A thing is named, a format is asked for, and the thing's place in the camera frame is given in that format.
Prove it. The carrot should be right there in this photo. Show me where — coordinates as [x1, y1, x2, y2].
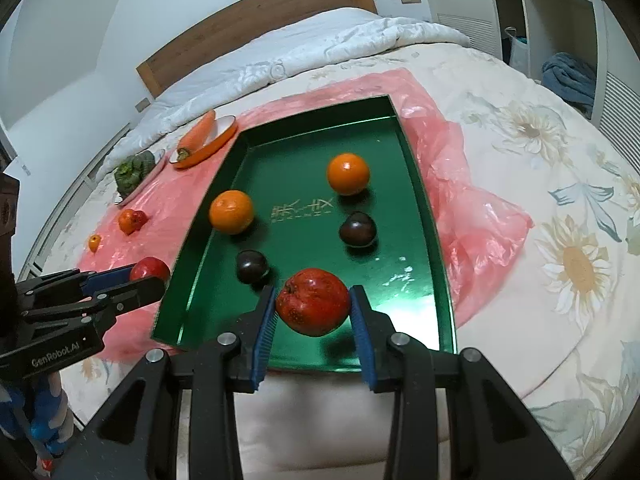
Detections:
[177, 110, 217, 161]

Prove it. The green tray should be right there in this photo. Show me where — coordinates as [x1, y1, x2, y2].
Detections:
[150, 94, 457, 373]

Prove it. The dark plum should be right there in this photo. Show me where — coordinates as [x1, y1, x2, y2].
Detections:
[339, 211, 378, 249]
[235, 250, 271, 285]

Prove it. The white bag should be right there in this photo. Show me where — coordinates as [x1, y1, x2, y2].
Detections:
[504, 26, 530, 78]

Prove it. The pink plastic sheet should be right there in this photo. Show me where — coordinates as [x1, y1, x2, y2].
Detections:
[75, 69, 535, 361]

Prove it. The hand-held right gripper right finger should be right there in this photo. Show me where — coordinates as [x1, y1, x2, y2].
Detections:
[348, 284, 576, 480]

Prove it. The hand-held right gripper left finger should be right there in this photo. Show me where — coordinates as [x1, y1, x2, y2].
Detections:
[50, 284, 279, 480]

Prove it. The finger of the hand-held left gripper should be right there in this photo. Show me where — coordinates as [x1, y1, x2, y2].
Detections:
[22, 276, 166, 333]
[14, 266, 133, 303]

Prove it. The leafy green vegetable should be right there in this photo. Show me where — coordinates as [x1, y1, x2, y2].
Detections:
[114, 151, 156, 195]

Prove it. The white duvet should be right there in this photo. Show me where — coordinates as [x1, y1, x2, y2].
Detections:
[97, 7, 472, 181]

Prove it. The person's left hand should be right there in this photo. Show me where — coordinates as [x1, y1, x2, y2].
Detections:
[0, 372, 71, 456]

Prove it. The blue towel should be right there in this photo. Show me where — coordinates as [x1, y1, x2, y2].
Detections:
[541, 51, 597, 116]

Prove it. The orange and white plate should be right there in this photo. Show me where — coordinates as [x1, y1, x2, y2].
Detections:
[170, 116, 239, 169]

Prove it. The floral bed cover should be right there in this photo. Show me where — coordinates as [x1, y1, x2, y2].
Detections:
[20, 42, 640, 480]

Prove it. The white plate with dark rim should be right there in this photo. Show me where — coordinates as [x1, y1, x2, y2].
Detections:
[115, 149, 166, 206]

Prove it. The wooden headboard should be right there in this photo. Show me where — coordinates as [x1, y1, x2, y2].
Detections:
[136, 0, 378, 98]

